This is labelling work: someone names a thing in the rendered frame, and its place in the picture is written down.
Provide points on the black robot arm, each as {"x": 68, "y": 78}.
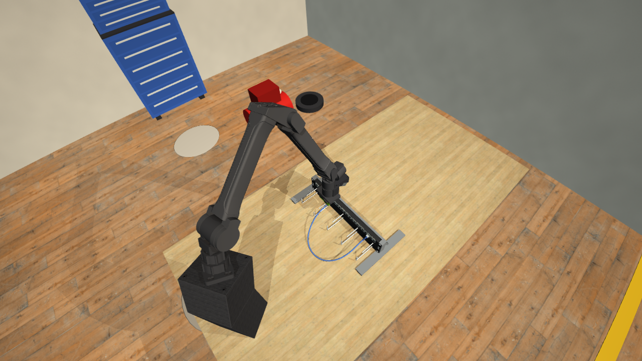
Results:
{"x": 219, "y": 225}

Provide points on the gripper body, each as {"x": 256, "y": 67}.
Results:
{"x": 327, "y": 195}

